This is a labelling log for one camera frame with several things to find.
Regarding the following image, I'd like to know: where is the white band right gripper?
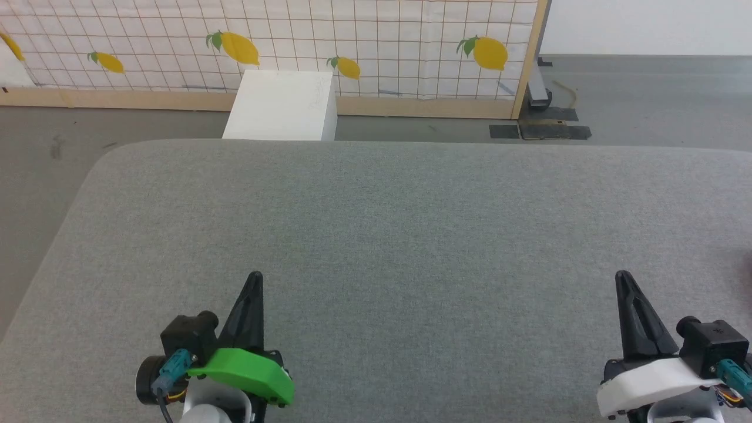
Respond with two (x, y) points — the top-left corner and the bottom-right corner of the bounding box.
(596, 271), (724, 421)

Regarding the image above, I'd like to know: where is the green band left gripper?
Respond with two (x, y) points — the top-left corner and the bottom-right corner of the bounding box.
(187, 271), (296, 423)

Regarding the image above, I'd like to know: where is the white box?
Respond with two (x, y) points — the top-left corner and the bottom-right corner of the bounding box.
(221, 70), (339, 142)

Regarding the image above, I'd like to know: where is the large black floor plate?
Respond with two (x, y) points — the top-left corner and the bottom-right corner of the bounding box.
(519, 107), (592, 141)

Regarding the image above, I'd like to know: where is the grey metal panel stand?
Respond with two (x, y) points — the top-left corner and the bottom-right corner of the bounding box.
(526, 0), (553, 112)

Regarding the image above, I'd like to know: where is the lemon print tile panel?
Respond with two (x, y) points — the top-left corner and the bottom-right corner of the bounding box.
(0, 0), (550, 120)

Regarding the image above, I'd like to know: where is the black cable teal plug left arm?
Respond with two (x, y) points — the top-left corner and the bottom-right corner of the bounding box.
(151, 349), (199, 423)

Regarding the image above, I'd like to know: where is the black cable teal plug arm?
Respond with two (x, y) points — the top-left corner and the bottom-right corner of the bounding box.
(151, 349), (199, 423)
(714, 359), (752, 407)

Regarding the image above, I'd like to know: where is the black cable teal plug right arm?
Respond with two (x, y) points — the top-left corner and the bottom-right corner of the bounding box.
(714, 359), (752, 407)

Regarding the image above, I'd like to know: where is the yellow floor cable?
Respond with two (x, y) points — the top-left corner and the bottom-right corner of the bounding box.
(552, 80), (580, 110)

